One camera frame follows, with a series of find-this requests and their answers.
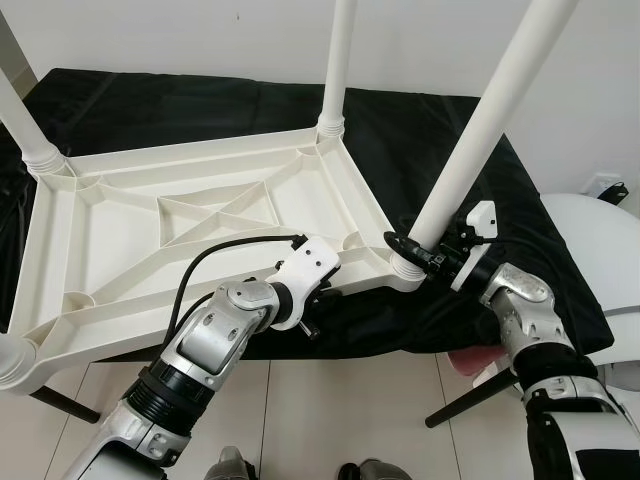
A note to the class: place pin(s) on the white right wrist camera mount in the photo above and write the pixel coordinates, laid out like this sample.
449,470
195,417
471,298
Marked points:
480,220

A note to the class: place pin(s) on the pink cloth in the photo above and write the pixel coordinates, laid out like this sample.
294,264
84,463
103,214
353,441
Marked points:
478,360

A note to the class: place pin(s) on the white plastic table leg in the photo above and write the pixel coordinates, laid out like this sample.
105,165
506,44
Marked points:
15,365
35,135
490,110
337,60

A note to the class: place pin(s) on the white plastic table top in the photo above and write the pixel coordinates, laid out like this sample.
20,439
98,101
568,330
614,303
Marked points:
70,260

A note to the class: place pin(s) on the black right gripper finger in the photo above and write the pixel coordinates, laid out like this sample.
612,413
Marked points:
405,248

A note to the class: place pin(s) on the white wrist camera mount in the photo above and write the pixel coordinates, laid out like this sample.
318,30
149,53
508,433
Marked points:
480,220
310,265

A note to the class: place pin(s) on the black metal table leg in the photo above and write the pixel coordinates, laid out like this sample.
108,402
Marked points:
470,400
68,404

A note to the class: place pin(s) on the black power plug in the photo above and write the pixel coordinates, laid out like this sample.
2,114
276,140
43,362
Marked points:
614,193

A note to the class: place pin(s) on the white wall socket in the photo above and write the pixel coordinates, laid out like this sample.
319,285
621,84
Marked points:
603,183

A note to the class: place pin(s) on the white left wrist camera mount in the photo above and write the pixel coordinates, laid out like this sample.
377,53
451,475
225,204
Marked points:
310,265

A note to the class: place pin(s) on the white dome litter box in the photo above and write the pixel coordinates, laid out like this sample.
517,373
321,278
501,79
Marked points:
600,260

